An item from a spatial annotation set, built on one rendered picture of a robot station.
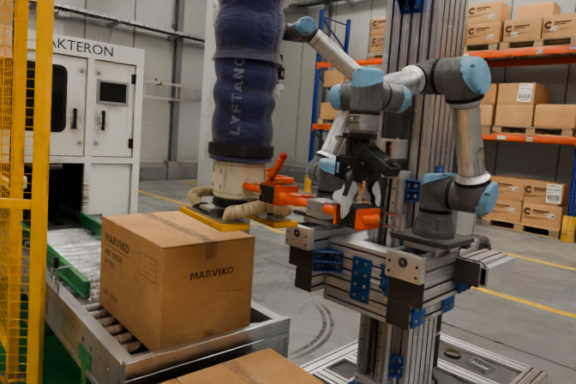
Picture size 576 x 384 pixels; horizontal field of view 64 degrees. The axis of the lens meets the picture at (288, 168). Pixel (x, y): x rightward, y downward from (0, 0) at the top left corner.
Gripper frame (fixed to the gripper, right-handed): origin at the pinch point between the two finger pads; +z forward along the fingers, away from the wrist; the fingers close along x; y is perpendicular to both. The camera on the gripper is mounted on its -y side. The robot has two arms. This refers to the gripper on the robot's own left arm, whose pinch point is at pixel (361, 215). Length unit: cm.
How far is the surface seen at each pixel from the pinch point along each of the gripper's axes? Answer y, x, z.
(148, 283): 82, 23, 40
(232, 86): 55, 9, -32
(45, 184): 137, 51, 12
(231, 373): 52, 3, 65
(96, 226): 261, 1, 59
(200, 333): 73, 6, 59
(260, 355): 58, -12, 65
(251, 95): 50, 4, -29
